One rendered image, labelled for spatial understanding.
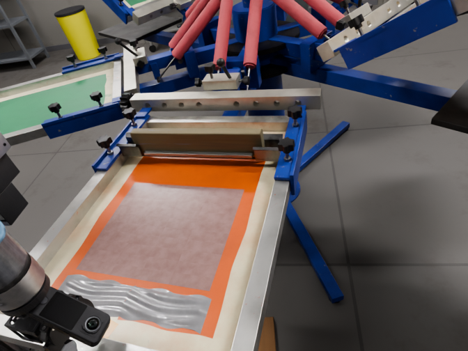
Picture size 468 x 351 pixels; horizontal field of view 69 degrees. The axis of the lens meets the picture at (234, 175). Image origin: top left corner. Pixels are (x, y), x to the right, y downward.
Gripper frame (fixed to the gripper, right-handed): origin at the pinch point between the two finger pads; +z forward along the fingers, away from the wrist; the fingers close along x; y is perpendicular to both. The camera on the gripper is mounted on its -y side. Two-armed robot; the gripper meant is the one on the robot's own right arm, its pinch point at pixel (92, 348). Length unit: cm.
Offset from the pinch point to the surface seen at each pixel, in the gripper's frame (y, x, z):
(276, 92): -20, -82, -6
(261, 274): -27.8, -19.2, -1.0
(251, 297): -27.0, -14.2, -1.0
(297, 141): -30, -61, -3
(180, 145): 4, -57, -4
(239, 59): -1, -108, -7
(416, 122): -93, -222, 98
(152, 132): 12, -57, -8
